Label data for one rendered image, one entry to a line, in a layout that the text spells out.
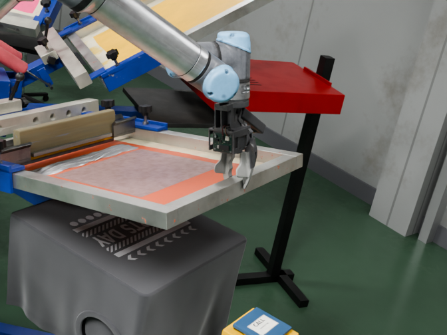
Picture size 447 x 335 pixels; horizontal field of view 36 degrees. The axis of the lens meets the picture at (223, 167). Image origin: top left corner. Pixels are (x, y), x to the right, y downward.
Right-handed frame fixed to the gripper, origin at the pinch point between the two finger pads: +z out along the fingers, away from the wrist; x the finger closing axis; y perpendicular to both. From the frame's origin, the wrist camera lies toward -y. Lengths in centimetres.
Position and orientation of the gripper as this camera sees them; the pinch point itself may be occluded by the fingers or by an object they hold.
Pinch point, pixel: (237, 180)
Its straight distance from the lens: 164.8
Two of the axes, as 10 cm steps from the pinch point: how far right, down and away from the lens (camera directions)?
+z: 0.0, 9.6, 2.8
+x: 8.2, 1.6, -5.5
